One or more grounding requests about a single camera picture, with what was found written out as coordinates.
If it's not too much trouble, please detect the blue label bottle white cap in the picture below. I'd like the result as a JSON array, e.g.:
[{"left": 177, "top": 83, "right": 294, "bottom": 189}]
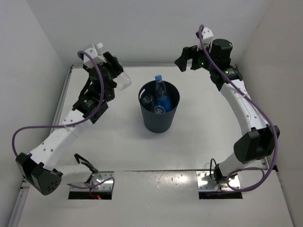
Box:
[{"left": 140, "top": 94, "right": 157, "bottom": 108}]

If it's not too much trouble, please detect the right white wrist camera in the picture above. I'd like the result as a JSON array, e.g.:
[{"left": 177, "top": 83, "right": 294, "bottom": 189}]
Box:
[{"left": 196, "top": 27, "right": 214, "bottom": 50}]

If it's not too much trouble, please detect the left aluminium frame rail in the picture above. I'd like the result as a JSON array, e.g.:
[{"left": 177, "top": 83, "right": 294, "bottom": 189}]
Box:
[{"left": 52, "top": 66, "right": 73, "bottom": 125}]

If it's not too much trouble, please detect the white front cover board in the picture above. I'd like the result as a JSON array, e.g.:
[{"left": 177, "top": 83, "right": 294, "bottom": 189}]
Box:
[{"left": 18, "top": 172, "right": 293, "bottom": 227}]

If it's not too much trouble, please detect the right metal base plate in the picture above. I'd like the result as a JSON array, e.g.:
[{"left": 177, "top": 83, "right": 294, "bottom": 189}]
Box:
[{"left": 196, "top": 171, "right": 241, "bottom": 192}]

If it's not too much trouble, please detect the clear bottle white grey label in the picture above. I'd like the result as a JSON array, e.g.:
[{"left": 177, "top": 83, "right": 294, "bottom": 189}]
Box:
[{"left": 93, "top": 43, "right": 132, "bottom": 90}]

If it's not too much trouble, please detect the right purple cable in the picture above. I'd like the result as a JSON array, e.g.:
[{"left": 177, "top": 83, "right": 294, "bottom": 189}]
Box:
[{"left": 197, "top": 24, "right": 280, "bottom": 192}]

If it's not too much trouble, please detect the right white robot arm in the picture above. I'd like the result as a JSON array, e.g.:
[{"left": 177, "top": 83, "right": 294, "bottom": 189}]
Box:
[{"left": 175, "top": 39, "right": 280, "bottom": 183}]

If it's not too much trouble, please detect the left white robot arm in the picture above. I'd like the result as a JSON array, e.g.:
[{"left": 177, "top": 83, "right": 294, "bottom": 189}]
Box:
[{"left": 15, "top": 49, "right": 131, "bottom": 196}]

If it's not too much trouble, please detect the metal base plate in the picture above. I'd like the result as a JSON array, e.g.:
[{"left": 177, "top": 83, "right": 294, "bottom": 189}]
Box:
[
  {"left": 68, "top": 172, "right": 115, "bottom": 192},
  {"left": 196, "top": 171, "right": 241, "bottom": 192}
]

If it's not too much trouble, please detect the dark grey plastic bin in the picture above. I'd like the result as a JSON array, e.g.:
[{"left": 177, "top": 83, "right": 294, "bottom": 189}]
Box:
[{"left": 138, "top": 80, "right": 180, "bottom": 133}]

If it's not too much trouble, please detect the clear crushed bottle blue cap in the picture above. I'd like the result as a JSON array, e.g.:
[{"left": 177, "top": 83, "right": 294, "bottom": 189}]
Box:
[{"left": 153, "top": 105, "right": 166, "bottom": 114}]

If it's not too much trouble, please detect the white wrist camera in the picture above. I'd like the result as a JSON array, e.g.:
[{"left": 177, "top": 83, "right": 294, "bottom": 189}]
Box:
[
  {"left": 196, "top": 27, "right": 214, "bottom": 50},
  {"left": 83, "top": 44, "right": 106, "bottom": 69}
]

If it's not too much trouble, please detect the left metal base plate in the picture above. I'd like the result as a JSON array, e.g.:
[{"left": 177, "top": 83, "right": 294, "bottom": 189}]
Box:
[{"left": 68, "top": 172, "right": 115, "bottom": 192}]

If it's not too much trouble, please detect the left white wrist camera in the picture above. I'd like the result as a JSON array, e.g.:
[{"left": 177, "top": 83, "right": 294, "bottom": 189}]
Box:
[{"left": 83, "top": 44, "right": 106, "bottom": 69}]

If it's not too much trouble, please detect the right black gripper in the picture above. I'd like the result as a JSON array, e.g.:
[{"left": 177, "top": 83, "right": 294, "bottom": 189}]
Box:
[{"left": 176, "top": 40, "right": 216, "bottom": 72}]

